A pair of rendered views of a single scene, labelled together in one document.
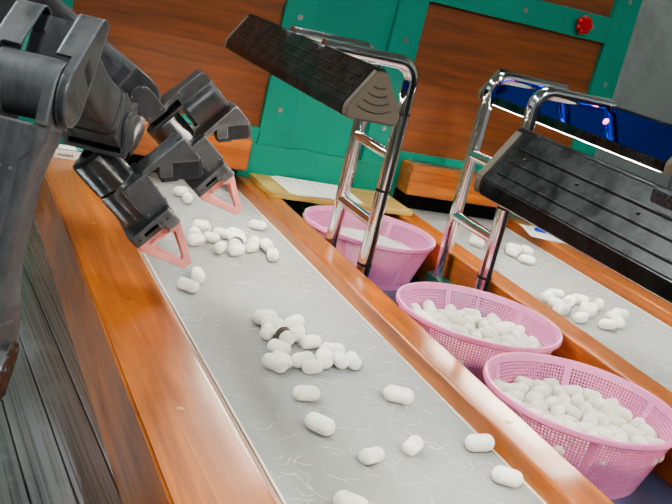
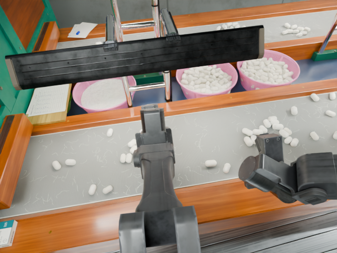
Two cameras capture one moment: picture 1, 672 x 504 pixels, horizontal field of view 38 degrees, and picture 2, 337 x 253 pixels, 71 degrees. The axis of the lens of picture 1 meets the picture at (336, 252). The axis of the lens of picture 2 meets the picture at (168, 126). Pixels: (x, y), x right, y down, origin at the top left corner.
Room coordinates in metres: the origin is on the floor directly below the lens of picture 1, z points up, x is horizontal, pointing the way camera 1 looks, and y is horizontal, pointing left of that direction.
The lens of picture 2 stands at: (1.38, 0.61, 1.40)
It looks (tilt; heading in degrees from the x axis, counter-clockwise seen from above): 49 degrees down; 288
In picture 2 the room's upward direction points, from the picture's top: 3 degrees counter-clockwise
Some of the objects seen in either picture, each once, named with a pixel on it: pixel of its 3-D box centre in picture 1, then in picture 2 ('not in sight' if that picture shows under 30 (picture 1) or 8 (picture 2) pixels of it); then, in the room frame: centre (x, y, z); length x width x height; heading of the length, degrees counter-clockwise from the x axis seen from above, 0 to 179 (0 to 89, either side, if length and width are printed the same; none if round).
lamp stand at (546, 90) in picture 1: (519, 202); (138, 30); (1.80, -0.31, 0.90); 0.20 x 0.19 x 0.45; 25
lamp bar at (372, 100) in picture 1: (301, 59); (141, 53); (1.60, 0.13, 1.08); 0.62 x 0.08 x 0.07; 25
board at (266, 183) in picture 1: (330, 194); (51, 94); (2.07, 0.04, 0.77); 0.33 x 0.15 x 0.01; 115
